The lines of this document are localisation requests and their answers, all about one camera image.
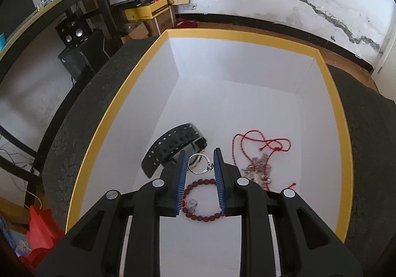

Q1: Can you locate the silver chain necklace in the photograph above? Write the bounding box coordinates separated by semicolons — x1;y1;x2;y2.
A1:
241;153;275;191

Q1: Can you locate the black desk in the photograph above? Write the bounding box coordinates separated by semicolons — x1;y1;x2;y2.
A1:
1;0;123;186

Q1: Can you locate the black computer monitor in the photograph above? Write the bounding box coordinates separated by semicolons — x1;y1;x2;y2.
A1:
1;0;36;38

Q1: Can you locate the black speaker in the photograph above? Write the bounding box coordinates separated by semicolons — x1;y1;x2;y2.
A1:
55;14;92;47

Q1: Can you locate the yellow white storage box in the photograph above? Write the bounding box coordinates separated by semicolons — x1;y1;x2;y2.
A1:
65;28;354;277

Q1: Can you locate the silver ring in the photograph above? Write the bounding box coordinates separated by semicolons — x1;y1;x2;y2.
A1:
187;153;215;175

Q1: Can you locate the black and gold wristwatch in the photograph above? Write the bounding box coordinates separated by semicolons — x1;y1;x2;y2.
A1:
141;123;207;178

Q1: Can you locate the white door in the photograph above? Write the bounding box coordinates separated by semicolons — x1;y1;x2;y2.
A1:
371;6;395;101

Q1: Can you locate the red plastic bag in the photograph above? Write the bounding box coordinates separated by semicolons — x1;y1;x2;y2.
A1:
20;206;65;274

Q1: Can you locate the red bead bracelet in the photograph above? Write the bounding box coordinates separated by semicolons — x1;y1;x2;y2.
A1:
181;178;224;223

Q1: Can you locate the red cloth on floor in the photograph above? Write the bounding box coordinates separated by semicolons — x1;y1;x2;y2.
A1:
174;18;198;28

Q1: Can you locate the small silver earring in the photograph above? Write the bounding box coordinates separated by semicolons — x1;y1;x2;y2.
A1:
185;199;198;214

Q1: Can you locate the yellow cardboard box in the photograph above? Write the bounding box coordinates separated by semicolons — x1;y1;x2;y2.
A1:
124;1;169;21

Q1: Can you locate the red cord necklace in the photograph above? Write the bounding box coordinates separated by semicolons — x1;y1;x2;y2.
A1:
231;129;296;189

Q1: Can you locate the black subwoofer box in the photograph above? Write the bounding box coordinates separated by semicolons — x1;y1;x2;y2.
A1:
58;30;113;80

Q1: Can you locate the brown cardboard box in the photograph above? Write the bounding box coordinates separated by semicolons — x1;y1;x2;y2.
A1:
144;7;174;36

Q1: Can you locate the black patterned table cloth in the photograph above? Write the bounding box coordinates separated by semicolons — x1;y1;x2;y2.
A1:
42;38;395;276

